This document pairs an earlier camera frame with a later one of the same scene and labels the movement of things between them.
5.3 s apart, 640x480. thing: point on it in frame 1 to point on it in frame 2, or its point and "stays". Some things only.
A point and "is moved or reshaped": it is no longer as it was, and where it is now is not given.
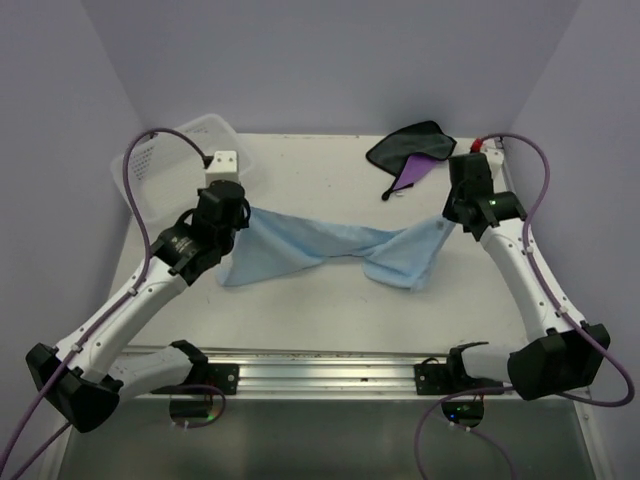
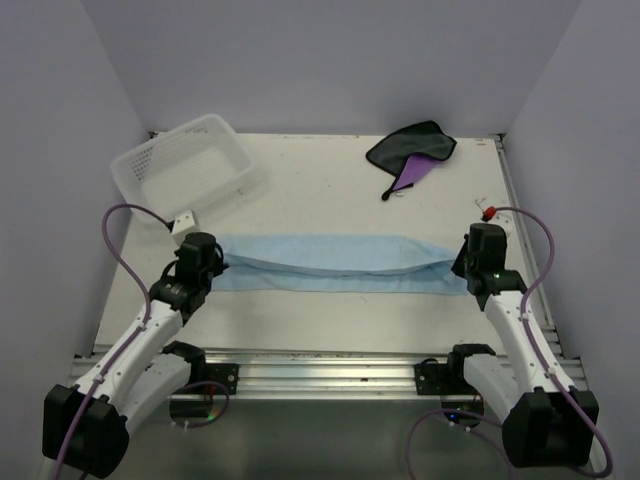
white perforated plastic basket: [167, 171] stays
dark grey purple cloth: [409, 153] stays
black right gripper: [447, 209] to [457, 266]
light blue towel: [273, 243] is moved or reshaped
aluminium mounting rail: [306, 374] stays
